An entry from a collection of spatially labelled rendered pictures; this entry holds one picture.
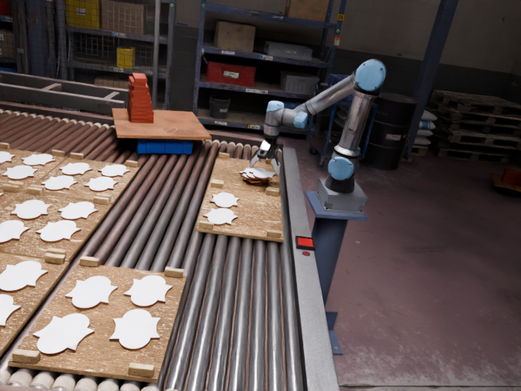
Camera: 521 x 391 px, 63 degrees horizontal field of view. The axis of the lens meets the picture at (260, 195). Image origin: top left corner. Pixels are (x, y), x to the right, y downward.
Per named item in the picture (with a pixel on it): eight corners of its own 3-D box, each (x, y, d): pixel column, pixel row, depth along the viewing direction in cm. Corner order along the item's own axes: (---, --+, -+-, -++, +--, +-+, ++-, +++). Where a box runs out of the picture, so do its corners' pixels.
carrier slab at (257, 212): (280, 198, 204) (280, 195, 204) (283, 243, 167) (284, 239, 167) (208, 188, 203) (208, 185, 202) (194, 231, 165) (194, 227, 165)
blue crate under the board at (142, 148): (182, 136, 265) (183, 121, 261) (193, 154, 240) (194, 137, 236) (130, 135, 254) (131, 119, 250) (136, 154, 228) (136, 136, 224)
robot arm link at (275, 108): (283, 105, 193) (265, 102, 195) (279, 129, 198) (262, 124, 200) (288, 102, 200) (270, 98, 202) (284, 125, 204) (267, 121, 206)
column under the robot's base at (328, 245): (326, 310, 277) (357, 191, 241) (343, 354, 243) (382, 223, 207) (269, 308, 271) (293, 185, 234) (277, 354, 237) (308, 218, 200)
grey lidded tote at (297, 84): (309, 90, 631) (312, 74, 621) (317, 95, 599) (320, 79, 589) (277, 86, 618) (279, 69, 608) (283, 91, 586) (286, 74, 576)
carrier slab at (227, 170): (277, 167, 242) (277, 164, 241) (280, 198, 205) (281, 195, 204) (216, 158, 240) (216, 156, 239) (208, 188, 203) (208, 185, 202)
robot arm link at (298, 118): (311, 110, 201) (288, 105, 204) (305, 114, 191) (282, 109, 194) (308, 126, 204) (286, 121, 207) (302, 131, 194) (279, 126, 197)
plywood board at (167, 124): (191, 114, 278) (191, 112, 277) (211, 140, 237) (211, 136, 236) (111, 110, 259) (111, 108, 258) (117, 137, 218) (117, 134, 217)
